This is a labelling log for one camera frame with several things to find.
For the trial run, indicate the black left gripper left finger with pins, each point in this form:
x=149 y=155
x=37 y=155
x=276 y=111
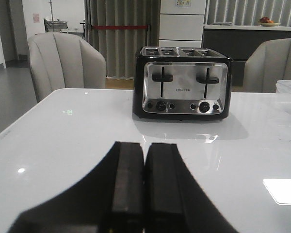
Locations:
x=109 y=199

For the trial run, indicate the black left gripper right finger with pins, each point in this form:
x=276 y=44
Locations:
x=174 y=201

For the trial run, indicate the black and chrome four-slot toaster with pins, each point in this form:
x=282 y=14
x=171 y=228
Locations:
x=182 y=83

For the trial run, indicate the beige armchair left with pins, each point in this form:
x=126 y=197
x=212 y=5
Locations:
x=59 y=60

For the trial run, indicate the beige armchair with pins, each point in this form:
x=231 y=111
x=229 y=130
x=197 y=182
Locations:
x=59 y=60
x=269 y=63

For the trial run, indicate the clear plastic food container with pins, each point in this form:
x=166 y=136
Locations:
x=283 y=95

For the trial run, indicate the red barrier belt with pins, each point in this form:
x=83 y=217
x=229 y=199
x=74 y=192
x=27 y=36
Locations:
x=136 y=27

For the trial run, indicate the beige armchair right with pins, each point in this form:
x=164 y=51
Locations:
x=269 y=63

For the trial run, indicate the fruit bowl on counter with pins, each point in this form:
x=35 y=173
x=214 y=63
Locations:
x=265 y=21

